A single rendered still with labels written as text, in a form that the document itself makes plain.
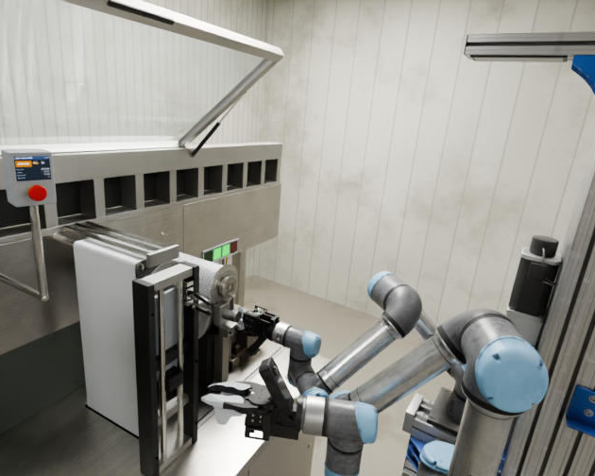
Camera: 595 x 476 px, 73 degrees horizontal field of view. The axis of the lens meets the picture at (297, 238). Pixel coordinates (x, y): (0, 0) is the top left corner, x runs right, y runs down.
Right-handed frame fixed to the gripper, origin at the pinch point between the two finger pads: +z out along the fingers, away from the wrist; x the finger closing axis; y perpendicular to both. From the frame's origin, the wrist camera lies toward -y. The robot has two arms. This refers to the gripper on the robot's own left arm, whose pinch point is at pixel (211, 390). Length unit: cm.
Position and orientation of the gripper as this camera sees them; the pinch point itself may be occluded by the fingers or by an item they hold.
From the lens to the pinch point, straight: 93.4
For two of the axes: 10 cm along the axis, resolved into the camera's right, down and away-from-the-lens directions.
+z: -9.9, -1.1, 0.8
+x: 1.0, -1.6, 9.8
